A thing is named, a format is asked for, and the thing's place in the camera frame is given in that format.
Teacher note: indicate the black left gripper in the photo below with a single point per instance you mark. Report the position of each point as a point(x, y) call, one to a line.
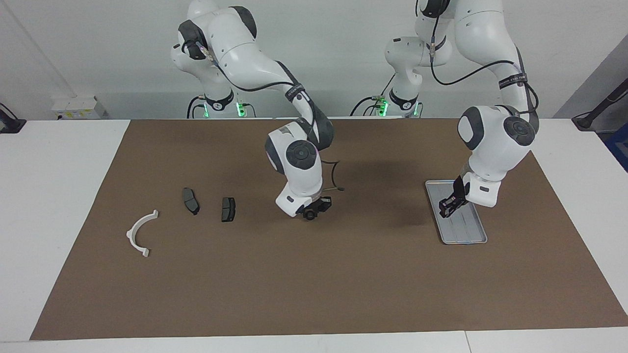
point(460, 189)

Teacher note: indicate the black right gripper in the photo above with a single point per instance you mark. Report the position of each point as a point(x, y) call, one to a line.
point(321, 203)

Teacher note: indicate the large black bearing gear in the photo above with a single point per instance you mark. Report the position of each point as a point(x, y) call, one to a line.
point(311, 214)

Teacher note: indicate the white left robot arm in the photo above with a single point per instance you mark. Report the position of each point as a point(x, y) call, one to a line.
point(495, 142)

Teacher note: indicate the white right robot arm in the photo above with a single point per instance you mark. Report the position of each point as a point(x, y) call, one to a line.
point(299, 166)

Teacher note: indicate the silver metal tray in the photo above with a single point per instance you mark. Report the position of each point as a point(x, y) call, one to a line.
point(463, 233)

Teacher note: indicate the brown table mat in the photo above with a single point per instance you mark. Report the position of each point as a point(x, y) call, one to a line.
point(314, 274)

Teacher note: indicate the rectangular dark brake pad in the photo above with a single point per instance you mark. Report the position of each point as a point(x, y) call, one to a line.
point(228, 210)

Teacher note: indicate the curved dark brake pad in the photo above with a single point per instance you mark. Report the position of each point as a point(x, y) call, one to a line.
point(190, 200)

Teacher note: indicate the black stand with pole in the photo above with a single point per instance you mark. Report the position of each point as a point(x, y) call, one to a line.
point(586, 120)

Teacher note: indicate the blue bin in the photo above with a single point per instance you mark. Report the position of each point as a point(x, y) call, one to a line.
point(619, 147)

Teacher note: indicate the white power box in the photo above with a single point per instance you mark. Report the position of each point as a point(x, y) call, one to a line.
point(73, 108)

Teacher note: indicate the white semicircular bracket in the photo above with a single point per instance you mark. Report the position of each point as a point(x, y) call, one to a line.
point(130, 234)

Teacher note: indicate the black clamp mount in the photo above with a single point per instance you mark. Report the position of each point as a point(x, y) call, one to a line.
point(12, 125)

